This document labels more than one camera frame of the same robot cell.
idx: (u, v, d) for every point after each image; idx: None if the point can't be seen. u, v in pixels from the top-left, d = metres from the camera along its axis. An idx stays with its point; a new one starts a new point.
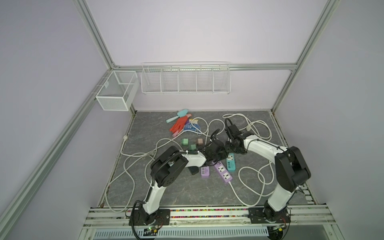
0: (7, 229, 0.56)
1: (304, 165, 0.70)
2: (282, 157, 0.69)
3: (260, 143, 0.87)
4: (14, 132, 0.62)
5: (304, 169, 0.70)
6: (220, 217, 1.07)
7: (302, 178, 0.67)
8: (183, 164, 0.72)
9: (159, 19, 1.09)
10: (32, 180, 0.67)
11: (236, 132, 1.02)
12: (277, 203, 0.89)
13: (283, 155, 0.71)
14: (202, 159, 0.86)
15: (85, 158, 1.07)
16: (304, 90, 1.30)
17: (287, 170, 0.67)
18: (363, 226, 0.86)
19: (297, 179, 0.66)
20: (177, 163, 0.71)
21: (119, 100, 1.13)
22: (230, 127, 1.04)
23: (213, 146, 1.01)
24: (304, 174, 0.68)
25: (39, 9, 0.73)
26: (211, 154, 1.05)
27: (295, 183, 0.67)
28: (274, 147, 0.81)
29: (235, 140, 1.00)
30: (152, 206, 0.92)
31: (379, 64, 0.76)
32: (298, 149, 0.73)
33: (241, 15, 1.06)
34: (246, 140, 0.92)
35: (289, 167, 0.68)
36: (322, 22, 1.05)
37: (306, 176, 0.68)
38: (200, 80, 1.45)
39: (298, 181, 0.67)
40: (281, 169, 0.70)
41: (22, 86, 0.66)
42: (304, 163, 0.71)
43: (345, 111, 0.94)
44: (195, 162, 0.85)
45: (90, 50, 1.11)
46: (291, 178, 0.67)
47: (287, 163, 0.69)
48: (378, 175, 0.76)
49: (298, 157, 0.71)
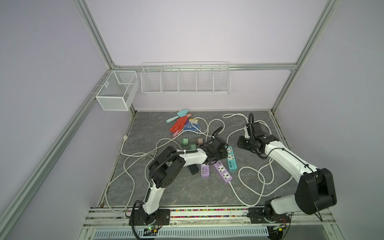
0: (7, 229, 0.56)
1: (333, 192, 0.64)
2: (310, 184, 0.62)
3: (284, 153, 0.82)
4: (14, 132, 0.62)
5: (330, 195, 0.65)
6: (220, 217, 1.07)
7: (326, 204, 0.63)
8: (180, 165, 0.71)
9: (159, 19, 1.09)
10: (33, 179, 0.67)
11: (258, 133, 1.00)
12: (280, 207, 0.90)
13: (313, 178, 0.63)
14: (202, 156, 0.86)
15: (85, 158, 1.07)
16: (304, 90, 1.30)
17: (313, 196, 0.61)
18: (362, 226, 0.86)
19: (319, 205, 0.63)
20: (173, 164, 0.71)
21: (119, 100, 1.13)
22: (253, 125, 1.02)
23: (215, 143, 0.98)
24: (328, 200, 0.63)
25: (39, 9, 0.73)
26: (213, 151, 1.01)
27: (317, 209, 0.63)
28: (302, 164, 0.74)
29: (255, 141, 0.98)
30: (153, 205, 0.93)
31: (379, 64, 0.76)
32: (330, 173, 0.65)
33: (241, 14, 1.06)
34: (268, 145, 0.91)
35: (316, 192, 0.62)
36: (322, 21, 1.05)
37: (330, 203, 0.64)
38: (200, 80, 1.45)
39: (319, 207, 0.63)
40: (305, 192, 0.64)
41: (22, 86, 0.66)
42: (333, 190, 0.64)
43: (345, 111, 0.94)
44: (194, 159, 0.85)
45: (90, 51, 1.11)
46: (314, 203, 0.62)
47: (315, 188, 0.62)
48: (378, 175, 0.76)
49: (328, 183, 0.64)
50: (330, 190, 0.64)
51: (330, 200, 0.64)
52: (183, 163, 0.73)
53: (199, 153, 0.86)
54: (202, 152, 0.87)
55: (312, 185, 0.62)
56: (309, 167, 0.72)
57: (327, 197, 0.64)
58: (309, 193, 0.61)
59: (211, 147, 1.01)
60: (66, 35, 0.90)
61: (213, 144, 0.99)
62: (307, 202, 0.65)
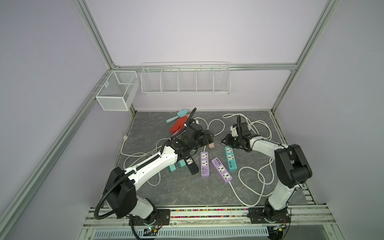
0: (7, 229, 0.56)
1: (305, 162, 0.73)
2: (281, 152, 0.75)
3: (265, 141, 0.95)
4: (14, 132, 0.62)
5: (304, 166, 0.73)
6: (220, 217, 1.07)
7: (301, 175, 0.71)
8: (129, 191, 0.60)
9: (159, 19, 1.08)
10: (33, 179, 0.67)
11: (245, 132, 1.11)
12: (277, 201, 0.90)
13: (284, 150, 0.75)
14: (169, 159, 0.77)
15: (85, 158, 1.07)
16: (304, 90, 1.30)
17: (286, 165, 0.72)
18: (362, 226, 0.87)
19: (295, 175, 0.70)
20: (121, 193, 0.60)
21: (119, 100, 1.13)
22: (241, 125, 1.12)
23: (189, 132, 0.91)
24: (303, 170, 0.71)
25: (39, 9, 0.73)
26: (188, 142, 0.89)
27: (293, 178, 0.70)
28: (276, 144, 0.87)
29: (242, 139, 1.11)
30: (146, 210, 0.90)
31: (379, 64, 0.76)
32: (299, 147, 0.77)
33: (241, 15, 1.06)
34: (251, 139, 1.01)
35: (289, 162, 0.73)
36: (322, 21, 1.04)
37: (306, 173, 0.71)
38: (200, 80, 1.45)
39: (296, 176, 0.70)
40: (281, 164, 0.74)
41: (22, 86, 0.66)
42: (305, 160, 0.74)
43: (345, 111, 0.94)
44: (159, 166, 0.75)
45: (90, 50, 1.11)
46: (289, 172, 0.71)
47: (286, 158, 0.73)
48: (379, 175, 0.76)
49: (299, 155, 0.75)
50: (302, 160, 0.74)
51: (305, 172, 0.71)
52: (133, 187, 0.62)
53: (162, 158, 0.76)
54: (166, 156, 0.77)
55: (283, 154, 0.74)
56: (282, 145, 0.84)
57: (301, 168, 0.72)
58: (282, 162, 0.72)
59: (185, 138, 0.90)
60: (66, 36, 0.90)
61: (187, 134, 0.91)
62: (284, 173, 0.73)
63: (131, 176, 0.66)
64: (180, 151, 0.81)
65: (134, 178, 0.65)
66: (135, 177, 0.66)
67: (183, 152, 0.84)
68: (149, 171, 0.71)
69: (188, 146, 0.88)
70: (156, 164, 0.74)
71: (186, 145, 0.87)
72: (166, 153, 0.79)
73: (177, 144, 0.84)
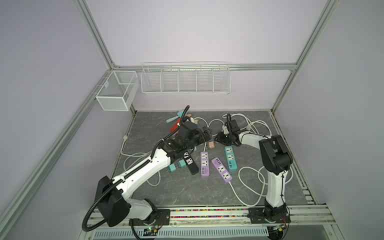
0: (7, 229, 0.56)
1: (286, 149, 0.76)
2: (264, 141, 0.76)
3: (250, 134, 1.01)
4: (13, 132, 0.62)
5: (286, 153, 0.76)
6: (220, 217, 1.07)
7: (284, 162, 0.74)
8: (117, 202, 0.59)
9: (159, 19, 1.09)
10: (33, 179, 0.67)
11: (235, 128, 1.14)
12: (272, 194, 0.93)
13: (266, 140, 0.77)
14: (160, 164, 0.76)
15: (85, 158, 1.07)
16: (304, 90, 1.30)
17: (269, 153, 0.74)
18: (362, 227, 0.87)
19: (279, 162, 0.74)
20: (110, 203, 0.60)
21: (119, 100, 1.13)
22: (230, 122, 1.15)
23: (183, 131, 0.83)
24: (285, 158, 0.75)
25: (39, 10, 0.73)
26: (182, 142, 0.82)
27: (276, 165, 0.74)
28: (261, 137, 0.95)
29: (231, 135, 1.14)
30: (144, 212, 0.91)
31: (380, 64, 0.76)
32: (280, 136, 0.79)
33: (241, 15, 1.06)
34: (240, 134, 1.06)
35: (272, 150, 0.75)
36: (322, 21, 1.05)
37: (287, 159, 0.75)
38: (200, 80, 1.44)
39: (279, 163, 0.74)
40: (264, 152, 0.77)
41: (22, 85, 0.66)
42: (286, 148, 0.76)
43: (345, 111, 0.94)
44: (150, 171, 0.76)
45: (89, 50, 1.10)
46: (273, 159, 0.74)
47: (269, 146, 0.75)
48: (378, 175, 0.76)
49: (280, 144, 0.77)
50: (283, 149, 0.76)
51: (287, 159, 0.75)
52: (121, 197, 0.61)
53: (153, 164, 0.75)
54: (157, 161, 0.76)
55: (266, 143, 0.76)
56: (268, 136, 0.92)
57: (283, 155, 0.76)
58: (266, 150, 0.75)
59: (178, 138, 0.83)
60: (66, 36, 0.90)
61: (181, 134, 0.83)
62: (268, 161, 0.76)
63: (120, 185, 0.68)
64: (172, 152, 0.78)
65: (122, 188, 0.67)
66: (123, 187, 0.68)
67: (177, 153, 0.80)
68: (139, 178, 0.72)
69: (183, 146, 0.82)
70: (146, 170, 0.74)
71: (179, 146, 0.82)
72: (157, 157, 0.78)
73: (170, 146, 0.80)
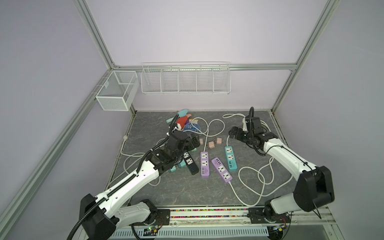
0: (7, 229, 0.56)
1: (330, 189, 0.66)
2: (310, 180, 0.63)
3: (283, 150, 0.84)
4: (14, 131, 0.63)
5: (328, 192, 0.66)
6: (220, 217, 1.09)
7: (323, 202, 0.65)
8: (100, 222, 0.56)
9: (159, 19, 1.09)
10: (32, 180, 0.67)
11: (257, 129, 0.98)
12: (282, 207, 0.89)
13: (312, 177, 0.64)
14: (147, 178, 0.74)
15: (85, 158, 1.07)
16: (304, 90, 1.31)
17: (312, 194, 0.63)
18: (362, 227, 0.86)
19: (318, 203, 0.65)
20: (92, 225, 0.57)
21: (119, 100, 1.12)
22: (253, 121, 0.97)
23: (172, 142, 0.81)
24: (325, 197, 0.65)
25: (39, 10, 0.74)
26: (172, 153, 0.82)
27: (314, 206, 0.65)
28: (300, 162, 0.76)
29: (253, 137, 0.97)
30: (141, 215, 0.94)
31: (380, 64, 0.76)
32: (329, 171, 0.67)
33: (241, 15, 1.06)
34: (267, 143, 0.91)
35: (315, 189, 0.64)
36: (322, 21, 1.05)
37: (328, 199, 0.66)
38: (200, 80, 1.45)
39: (318, 204, 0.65)
40: (303, 188, 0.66)
41: (21, 85, 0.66)
42: (330, 188, 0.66)
43: (345, 111, 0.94)
44: (136, 186, 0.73)
45: (90, 50, 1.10)
46: (313, 201, 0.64)
47: (314, 185, 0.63)
48: (379, 174, 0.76)
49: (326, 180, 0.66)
50: (327, 187, 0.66)
51: (327, 197, 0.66)
52: (105, 217, 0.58)
53: (139, 178, 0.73)
54: (144, 175, 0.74)
55: (311, 182, 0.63)
56: (308, 165, 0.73)
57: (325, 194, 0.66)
58: (309, 191, 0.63)
59: (168, 149, 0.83)
60: (66, 36, 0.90)
61: (170, 144, 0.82)
62: (306, 199, 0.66)
63: (102, 204, 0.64)
64: (160, 164, 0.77)
65: (105, 207, 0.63)
66: (107, 205, 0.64)
67: (165, 165, 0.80)
68: (124, 195, 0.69)
69: (172, 157, 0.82)
70: (132, 186, 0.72)
71: (169, 158, 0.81)
72: (144, 171, 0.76)
73: (158, 157, 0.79)
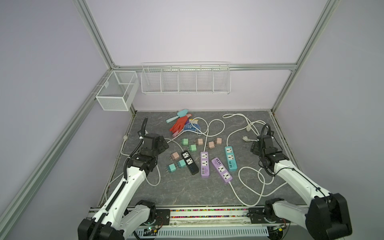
0: (7, 229, 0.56)
1: (347, 220, 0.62)
2: (320, 204, 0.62)
3: (295, 174, 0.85)
4: (13, 132, 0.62)
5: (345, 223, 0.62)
6: (220, 217, 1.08)
7: (338, 233, 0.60)
8: (111, 234, 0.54)
9: (159, 19, 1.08)
10: (32, 180, 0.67)
11: (269, 149, 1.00)
12: (284, 214, 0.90)
13: (323, 202, 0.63)
14: (137, 180, 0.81)
15: (85, 158, 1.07)
16: (304, 90, 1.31)
17: (324, 221, 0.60)
18: (362, 226, 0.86)
19: (332, 233, 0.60)
20: None
21: (119, 100, 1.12)
22: (264, 140, 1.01)
23: (149, 142, 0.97)
24: (342, 229, 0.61)
25: (39, 10, 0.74)
26: (150, 152, 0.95)
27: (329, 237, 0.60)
28: (312, 186, 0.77)
29: (264, 157, 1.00)
30: (143, 215, 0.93)
31: (380, 64, 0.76)
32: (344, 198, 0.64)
33: (241, 14, 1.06)
34: (278, 164, 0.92)
35: (327, 216, 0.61)
36: (322, 21, 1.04)
37: (344, 231, 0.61)
38: (200, 80, 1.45)
39: (331, 233, 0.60)
40: (316, 215, 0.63)
41: (21, 85, 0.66)
42: (347, 218, 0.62)
43: (345, 111, 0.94)
44: (129, 191, 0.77)
45: (90, 51, 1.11)
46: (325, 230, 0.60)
47: (326, 211, 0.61)
48: (379, 175, 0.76)
49: (342, 210, 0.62)
50: (343, 217, 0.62)
51: (344, 229, 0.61)
52: (113, 228, 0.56)
53: (130, 182, 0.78)
54: (133, 179, 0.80)
55: (323, 209, 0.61)
56: (321, 191, 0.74)
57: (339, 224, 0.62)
58: (321, 217, 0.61)
59: (145, 150, 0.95)
60: (66, 35, 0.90)
61: (147, 146, 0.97)
62: (319, 228, 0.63)
63: (105, 219, 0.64)
64: (144, 164, 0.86)
65: (109, 220, 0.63)
66: (109, 219, 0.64)
67: (148, 164, 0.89)
68: (122, 203, 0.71)
69: (152, 155, 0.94)
70: (126, 191, 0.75)
71: (149, 157, 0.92)
72: (131, 176, 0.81)
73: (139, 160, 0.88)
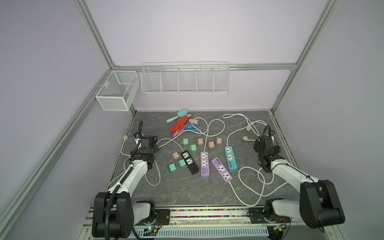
0: (7, 229, 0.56)
1: (337, 205, 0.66)
2: (309, 187, 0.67)
3: (288, 167, 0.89)
4: (13, 132, 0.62)
5: (336, 209, 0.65)
6: (220, 217, 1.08)
7: (331, 219, 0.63)
8: (126, 200, 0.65)
9: (159, 19, 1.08)
10: (32, 180, 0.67)
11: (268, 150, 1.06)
12: (282, 211, 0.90)
13: (312, 185, 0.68)
14: (141, 167, 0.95)
15: (85, 158, 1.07)
16: (304, 90, 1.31)
17: (313, 204, 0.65)
18: (362, 226, 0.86)
19: (323, 218, 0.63)
20: (119, 206, 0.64)
21: (119, 100, 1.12)
22: (265, 141, 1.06)
23: (146, 142, 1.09)
24: (333, 214, 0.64)
25: (39, 9, 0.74)
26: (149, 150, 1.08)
27: (321, 223, 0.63)
28: (303, 176, 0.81)
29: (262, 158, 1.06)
30: (145, 210, 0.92)
31: (379, 64, 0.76)
32: (332, 184, 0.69)
33: (241, 15, 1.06)
34: (273, 162, 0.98)
35: (316, 200, 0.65)
36: (322, 21, 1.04)
37: (336, 216, 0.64)
38: (200, 80, 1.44)
39: (322, 218, 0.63)
40: (306, 200, 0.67)
41: (21, 85, 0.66)
42: (337, 202, 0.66)
43: (346, 111, 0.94)
44: (136, 174, 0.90)
45: (90, 51, 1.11)
46: (316, 215, 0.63)
47: (313, 194, 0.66)
48: (378, 175, 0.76)
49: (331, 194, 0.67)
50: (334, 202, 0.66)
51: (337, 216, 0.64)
52: (128, 195, 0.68)
53: (137, 168, 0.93)
54: (138, 166, 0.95)
55: (311, 192, 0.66)
56: (311, 178, 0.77)
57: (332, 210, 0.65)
58: (309, 199, 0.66)
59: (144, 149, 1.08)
60: (66, 35, 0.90)
61: (145, 145, 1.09)
62: (309, 212, 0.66)
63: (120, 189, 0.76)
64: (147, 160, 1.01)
65: (124, 189, 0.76)
66: (123, 189, 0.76)
67: (149, 159, 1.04)
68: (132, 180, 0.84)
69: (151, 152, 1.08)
70: (134, 173, 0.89)
71: (148, 153, 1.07)
72: (136, 164, 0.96)
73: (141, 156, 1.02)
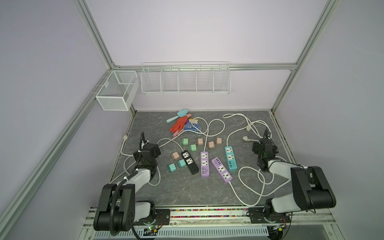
0: (7, 229, 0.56)
1: (326, 187, 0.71)
2: (298, 170, 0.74)
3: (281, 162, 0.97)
4: (13, 133, 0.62)
5: (326, 191, 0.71)
6: (220, 217, 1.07)
7: (320, 199, 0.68)
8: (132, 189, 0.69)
9: (159, 19, 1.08)
10: (32, 180, 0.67)
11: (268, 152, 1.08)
12: (281, 207, 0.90)
13: (301, 169, 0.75)
14: (145, 172, 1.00)
15: (85, 158, 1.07)
16: (303, 90, 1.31)
17: (303, 184, 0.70)
18: (362, 226, 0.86)
19: (313, 198, 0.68)
20: (125, 194, 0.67)
21: (119, 100, 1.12)
22: (265, 145, 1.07)
23: (147, 154, 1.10)
24: (322, 195, 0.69)
25: (39, 10, 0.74)
26: (151, 162, 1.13)
27: (311, 202, 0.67)
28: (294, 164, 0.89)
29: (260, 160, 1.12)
30: (145, 209, 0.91)
31: (379, 64, 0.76)
32: (320, 169, 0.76)
33: (241, 15, 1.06)
34: (270, 162, 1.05)
35: (306, 181, 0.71)
36: (322, 21, 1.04)
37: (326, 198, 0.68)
38: (200, 80, 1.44)
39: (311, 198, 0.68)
40: (297, 182, 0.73)
41: (20, 85, 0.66)
42: (326, 185, 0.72)
43: (345, 111, 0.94)
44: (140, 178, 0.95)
45: (90, 51, 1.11)
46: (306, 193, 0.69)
47: (303, 176, 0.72)
48: (378, 175, 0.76)
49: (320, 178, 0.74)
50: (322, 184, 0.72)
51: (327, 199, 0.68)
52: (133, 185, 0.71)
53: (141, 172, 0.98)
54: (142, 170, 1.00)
55: (300, 173, 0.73)
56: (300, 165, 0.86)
57: (322, 192, 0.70)
58: (298, 180, 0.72)
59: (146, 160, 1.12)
60: (66, 35, 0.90)
61: (146, 157, 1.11)
62: (300, 194, 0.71)
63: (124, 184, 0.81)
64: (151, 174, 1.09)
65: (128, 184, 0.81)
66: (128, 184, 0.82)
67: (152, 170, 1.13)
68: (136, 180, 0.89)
69: (153, 164, 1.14)
70: (139, 177, 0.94)
71: (151, 165, 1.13)
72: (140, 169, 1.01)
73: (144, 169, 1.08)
